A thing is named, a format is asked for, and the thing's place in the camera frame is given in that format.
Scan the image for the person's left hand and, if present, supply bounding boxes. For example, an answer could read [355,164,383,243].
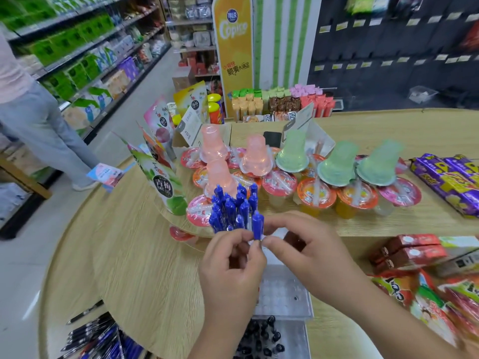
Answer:
[198,228,267,333]

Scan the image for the person's right hand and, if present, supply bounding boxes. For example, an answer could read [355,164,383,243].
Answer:
[261,211,360,300]

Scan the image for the clear tiered pen holder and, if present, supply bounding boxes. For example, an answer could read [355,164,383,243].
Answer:
[239,227,314,359]

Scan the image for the cluster of black pens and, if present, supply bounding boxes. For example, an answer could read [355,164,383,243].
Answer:
[234,316,286,359]

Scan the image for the blue click pen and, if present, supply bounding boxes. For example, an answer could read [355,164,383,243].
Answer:
[251,209,265,242]

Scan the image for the cluster of blue pens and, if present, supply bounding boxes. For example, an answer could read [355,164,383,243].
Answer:
[208,182,259,234]

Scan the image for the pile of blue black pens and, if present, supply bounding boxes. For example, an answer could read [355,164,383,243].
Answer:
[58,299,145,359]

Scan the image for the person's right forearm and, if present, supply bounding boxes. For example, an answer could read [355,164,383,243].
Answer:
[329,265,479,359]

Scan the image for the person's left forearm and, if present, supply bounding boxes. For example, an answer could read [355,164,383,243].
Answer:
[187,325,255,359]

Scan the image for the jelly cup display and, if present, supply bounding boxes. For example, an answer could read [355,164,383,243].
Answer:
[181,147,423,219]

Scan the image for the black pegboard display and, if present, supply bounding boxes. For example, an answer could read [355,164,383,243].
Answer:
[307,0,479,112]

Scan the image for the red lid pink jelly cup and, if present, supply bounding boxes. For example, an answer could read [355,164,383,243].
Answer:
[169,226,197,243]

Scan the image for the clear cup with red lid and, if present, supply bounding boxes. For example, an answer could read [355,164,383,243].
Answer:
[186,194,215,228]

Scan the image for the wooden round tier stand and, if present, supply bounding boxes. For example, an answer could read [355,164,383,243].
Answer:
[157,160,225,240]

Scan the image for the stack of red snack packets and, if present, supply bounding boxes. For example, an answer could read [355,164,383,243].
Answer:
[368,234,448,275]

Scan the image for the green jelly cup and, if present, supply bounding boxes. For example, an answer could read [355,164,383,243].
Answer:
[317,141,360,187]
[355,140,405,186]
[275,129,310,174]

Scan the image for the green jelly pouch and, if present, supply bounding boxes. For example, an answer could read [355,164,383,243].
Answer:
[127,147,188,216]

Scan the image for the white card sign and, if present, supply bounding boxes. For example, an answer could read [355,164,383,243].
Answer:
[282,102,315,141]
[176,108,204,148]

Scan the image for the pile of colourful snack bags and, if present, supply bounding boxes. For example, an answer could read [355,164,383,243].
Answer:
[370,269,479,350]

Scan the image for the purple candy packets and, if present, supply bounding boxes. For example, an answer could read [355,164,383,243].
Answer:
[410,153,479,219]

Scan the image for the row of white candy packets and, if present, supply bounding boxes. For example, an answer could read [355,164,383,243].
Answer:
[243,112,298,123]

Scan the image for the row of red candy sticks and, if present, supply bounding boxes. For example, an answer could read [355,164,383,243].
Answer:
[300,94,336,118]

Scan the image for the red jelly pouch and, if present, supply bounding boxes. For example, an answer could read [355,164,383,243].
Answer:
[138,125,177,173]

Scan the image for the pile of brown candies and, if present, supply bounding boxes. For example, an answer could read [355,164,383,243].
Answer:
[268,96,302,113]

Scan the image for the row of tan candy sticks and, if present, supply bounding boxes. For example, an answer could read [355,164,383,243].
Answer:
[231,97,264,122]

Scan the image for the pile of pink candies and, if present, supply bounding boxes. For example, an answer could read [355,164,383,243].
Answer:
[291,84,324,98]

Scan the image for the pile of green candies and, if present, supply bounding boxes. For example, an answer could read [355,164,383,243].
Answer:
[231,87,292,101]

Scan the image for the pink white jelly pouch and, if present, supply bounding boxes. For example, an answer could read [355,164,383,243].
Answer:
[143,95,177,145]

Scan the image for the yellow white jelly pouch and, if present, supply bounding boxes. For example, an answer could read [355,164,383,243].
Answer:
[173,80,210,124]

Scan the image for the small clear plastic cup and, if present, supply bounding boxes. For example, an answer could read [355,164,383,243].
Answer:
[408,85,439,104]

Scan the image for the white green striped banner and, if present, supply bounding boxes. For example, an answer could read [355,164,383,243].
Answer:
[251,0,323,90]

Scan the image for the yellow banner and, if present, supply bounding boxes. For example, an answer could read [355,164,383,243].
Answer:
[211,0,255,118]

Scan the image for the light wooden board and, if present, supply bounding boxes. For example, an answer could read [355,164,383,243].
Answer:
[0,157,52,200]

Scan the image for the rear store shelf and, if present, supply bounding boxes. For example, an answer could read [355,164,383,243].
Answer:
[164,0,222,77]

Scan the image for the green hanging snack bag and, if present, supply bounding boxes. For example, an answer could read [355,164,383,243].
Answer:
[344,0,391,15]

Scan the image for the red hanging snack bag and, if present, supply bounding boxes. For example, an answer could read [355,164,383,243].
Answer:
[460,22,479,53]

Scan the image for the background store shelf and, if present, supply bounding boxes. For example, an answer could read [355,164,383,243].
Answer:
[0,0,173,240]

